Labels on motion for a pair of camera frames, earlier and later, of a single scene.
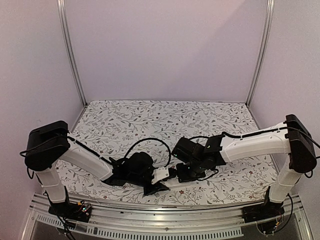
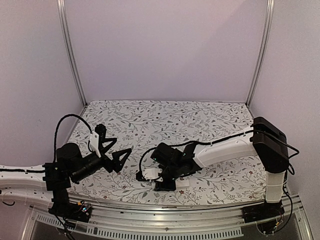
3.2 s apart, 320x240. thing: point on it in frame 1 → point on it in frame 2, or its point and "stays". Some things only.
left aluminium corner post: x=63 y=23 stays
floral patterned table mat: x=138 y=137 stays
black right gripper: x=182 y=178 → x=169 y=187
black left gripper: x=159 y=187 → x=115 y=165
